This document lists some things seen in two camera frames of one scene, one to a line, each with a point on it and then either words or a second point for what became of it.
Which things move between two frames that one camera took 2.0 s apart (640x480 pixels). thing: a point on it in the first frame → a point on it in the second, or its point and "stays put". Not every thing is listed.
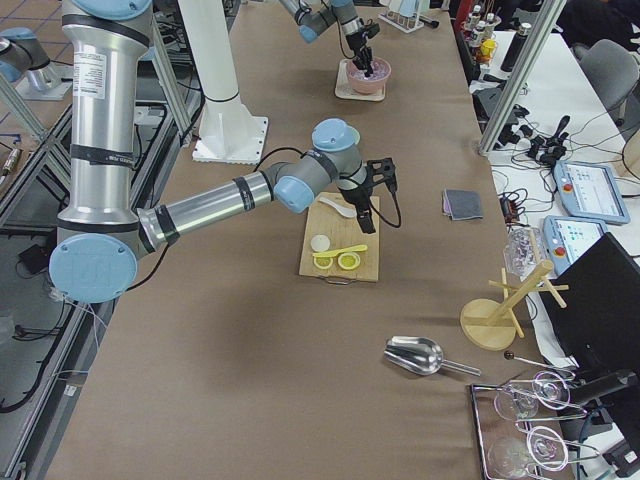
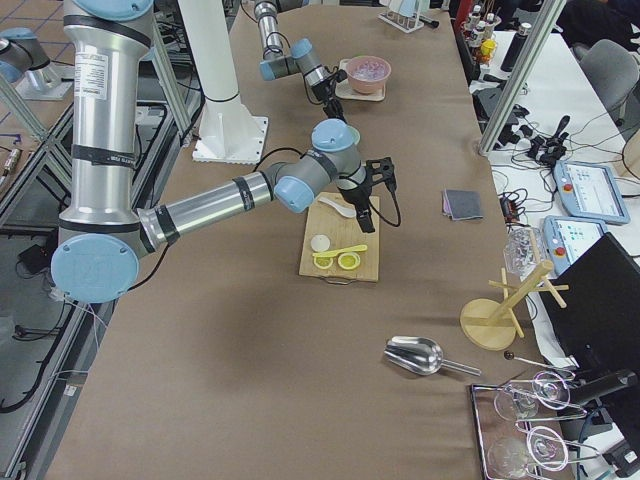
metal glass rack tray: [507, 450] stays put
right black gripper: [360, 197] stays put
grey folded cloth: [461, 204] stays put
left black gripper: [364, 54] → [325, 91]
